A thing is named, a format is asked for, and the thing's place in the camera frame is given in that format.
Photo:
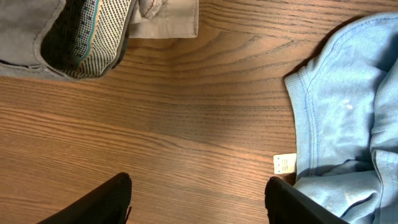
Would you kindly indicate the beige folded garment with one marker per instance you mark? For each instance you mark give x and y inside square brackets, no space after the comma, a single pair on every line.
[164,19]

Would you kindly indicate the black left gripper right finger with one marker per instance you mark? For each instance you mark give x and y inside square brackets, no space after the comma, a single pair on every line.
[286,205]

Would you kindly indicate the light blue printed t-shirt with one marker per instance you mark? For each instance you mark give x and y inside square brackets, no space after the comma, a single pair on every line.
[345,112]

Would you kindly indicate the grey folded garment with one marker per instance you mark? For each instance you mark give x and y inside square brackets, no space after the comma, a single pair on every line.
[63,39]

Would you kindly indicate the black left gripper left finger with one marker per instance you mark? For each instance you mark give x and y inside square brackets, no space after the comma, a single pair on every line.
[107,204]

